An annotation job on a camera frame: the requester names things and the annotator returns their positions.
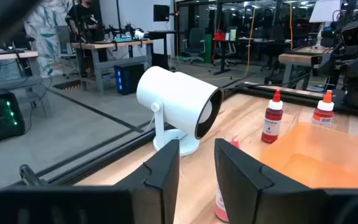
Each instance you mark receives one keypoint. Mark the leaf-patterned white curtain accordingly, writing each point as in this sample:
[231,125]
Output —
[45,37]

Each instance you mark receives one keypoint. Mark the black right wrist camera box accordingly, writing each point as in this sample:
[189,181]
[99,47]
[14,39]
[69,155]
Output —
[354,34]

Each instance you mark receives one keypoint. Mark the pink food coloring bottle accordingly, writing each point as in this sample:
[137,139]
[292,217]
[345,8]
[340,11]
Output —
[221,205]

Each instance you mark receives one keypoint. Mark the orange food coloring bottle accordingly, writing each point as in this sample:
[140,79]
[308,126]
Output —
[323,115]

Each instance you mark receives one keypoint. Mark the blue-lit black computer tower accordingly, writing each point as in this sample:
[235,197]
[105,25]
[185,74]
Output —
[132,77]

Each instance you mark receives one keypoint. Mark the orange translucent plastic bin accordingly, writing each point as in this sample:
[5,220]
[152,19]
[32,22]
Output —
[322,155]

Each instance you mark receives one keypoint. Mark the red food coloring bottle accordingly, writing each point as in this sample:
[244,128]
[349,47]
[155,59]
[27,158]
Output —
[272,121]

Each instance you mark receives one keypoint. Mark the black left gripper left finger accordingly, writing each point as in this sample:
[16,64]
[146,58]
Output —
[154,193]

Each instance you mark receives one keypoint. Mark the white paper sheet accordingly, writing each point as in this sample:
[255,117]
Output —
[323,11]

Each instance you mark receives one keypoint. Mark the black wall monitor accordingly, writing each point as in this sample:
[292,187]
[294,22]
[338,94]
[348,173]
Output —
[161,13]

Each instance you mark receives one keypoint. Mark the black standing desk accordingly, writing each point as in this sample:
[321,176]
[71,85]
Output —
[163,32]

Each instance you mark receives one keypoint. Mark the grey office chair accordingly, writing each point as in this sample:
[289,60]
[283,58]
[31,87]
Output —
[64,40]
[196,40]

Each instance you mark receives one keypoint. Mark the red box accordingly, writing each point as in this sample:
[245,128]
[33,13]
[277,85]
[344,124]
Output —
[219,36]

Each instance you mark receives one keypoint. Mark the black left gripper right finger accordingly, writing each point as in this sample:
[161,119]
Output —
[247,199]

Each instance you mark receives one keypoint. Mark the black floor mat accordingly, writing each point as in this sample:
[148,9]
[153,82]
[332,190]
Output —
[67,85]

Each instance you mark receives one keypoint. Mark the black robot arm on desk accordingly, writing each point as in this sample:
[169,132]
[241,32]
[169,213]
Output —
[120,31]

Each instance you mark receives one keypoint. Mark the green cabinet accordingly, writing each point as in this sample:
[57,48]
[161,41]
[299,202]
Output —
[208,49]

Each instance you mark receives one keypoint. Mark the person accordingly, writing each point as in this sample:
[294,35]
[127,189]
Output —
[79,18]

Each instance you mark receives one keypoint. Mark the black office desk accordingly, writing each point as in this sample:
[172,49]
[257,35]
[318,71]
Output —
[224,56]

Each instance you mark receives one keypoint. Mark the white cylindrical spotlight lamp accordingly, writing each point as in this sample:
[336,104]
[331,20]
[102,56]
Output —
[172,93]

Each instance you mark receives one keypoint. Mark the black metal table frame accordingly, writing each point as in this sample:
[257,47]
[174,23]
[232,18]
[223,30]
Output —
[104,157]

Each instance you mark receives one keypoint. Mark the wooden desk with grey legs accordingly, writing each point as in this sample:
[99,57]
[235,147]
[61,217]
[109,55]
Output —
[8,56]
[294,57]
[117,45]

